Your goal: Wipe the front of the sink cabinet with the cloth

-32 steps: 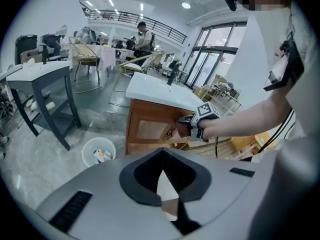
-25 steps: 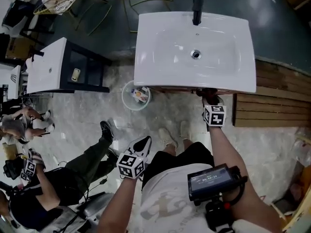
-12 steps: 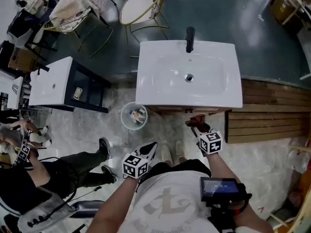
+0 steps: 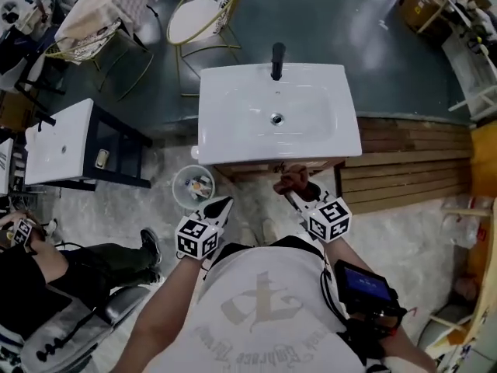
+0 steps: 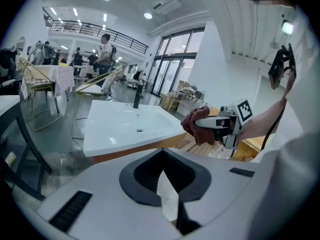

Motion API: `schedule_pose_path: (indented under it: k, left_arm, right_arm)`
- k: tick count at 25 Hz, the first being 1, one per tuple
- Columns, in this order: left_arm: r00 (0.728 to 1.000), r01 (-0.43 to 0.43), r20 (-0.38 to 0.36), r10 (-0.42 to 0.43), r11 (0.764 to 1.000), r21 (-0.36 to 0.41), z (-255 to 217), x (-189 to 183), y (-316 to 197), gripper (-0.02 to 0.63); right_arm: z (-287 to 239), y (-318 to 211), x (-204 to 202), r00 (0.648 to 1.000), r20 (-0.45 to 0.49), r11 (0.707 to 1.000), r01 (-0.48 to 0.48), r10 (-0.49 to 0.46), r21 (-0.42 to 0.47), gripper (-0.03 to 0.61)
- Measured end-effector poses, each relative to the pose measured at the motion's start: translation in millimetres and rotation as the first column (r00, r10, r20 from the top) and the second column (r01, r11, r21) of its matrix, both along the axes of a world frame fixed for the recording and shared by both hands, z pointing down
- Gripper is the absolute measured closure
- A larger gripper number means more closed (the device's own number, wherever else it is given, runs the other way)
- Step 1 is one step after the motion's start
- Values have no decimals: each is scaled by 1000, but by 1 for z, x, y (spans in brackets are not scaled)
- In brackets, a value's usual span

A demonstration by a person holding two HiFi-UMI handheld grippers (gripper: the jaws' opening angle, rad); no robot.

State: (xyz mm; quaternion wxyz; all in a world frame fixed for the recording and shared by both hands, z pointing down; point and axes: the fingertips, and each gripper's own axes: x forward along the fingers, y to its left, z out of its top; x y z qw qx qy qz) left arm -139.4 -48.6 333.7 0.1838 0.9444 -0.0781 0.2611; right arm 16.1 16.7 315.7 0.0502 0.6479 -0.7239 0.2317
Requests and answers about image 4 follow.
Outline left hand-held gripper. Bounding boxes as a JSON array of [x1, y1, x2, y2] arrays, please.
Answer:
[[174, 195, 235, 263]]

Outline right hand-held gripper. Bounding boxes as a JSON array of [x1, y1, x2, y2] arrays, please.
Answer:
[[284, 190, 354, 244]]

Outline person's right forearm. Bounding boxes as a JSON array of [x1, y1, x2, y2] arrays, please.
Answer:
[[325, 239, 376, 283]]

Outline person's left forearm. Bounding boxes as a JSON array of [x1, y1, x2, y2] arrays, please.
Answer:
[[123, 253, 210, 373]]

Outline white and orange carton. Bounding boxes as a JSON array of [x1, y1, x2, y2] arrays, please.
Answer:
[[185, 176, 210, 201]]

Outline person's left white sneaker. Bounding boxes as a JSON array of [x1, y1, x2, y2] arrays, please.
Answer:
[[239, 223, 257, 246]]

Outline person's white sneaker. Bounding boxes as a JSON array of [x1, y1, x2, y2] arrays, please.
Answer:
[[260, 218, 280, 244], [239, 223, 257, 246]]

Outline white mesh wastebasket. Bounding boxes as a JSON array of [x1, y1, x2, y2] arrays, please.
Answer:
[[172, 164, 216, 209]]

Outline person's black shorts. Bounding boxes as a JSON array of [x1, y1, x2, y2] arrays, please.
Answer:
[[201, 235, 323, 271]]

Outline person's right white sneaker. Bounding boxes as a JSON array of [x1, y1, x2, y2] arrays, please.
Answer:
[[260, 218, 280, 244]]

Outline white ceramic sink top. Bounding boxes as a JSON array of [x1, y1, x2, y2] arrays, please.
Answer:
[[196, 63, 363, 166]]

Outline person's white t-shirt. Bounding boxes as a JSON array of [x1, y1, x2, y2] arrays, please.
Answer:
[[145, 242, 389, 373]]

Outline wooden slatted platform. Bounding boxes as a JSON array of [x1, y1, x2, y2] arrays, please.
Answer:
[[335, 115, 477, 215]]

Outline slim black faucet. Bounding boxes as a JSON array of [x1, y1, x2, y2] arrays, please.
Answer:
[[270, 42, 287, 82]]

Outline clear plastic wrap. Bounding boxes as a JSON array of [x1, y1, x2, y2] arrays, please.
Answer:
[[440, 195, 496, 250]]

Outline small white sink top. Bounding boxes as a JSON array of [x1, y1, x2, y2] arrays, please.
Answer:
[[24, 98, 96, 186]]

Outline yellow wooden board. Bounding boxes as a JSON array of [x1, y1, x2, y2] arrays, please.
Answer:
[[464, 121, 497, 355]]

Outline grey leather chair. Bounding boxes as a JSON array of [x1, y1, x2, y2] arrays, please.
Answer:
[[19, 284, 153, 373]]

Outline gold chair white round seat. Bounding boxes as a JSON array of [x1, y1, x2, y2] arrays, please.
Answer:
[[165, 0, 249, 97]]

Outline blocky black faucet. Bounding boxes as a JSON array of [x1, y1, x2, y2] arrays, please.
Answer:
[[35, 111, 58, 132]]

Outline cardboard box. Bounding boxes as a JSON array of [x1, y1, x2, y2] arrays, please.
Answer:
[[396, 0, 443, 34]]

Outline white frame rack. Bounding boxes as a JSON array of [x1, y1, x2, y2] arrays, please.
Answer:
[[419, 0, 497, 122]]

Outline gold wire chair patterned cushion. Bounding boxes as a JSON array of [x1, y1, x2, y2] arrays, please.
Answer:
[[43, 17, 155, 103]]

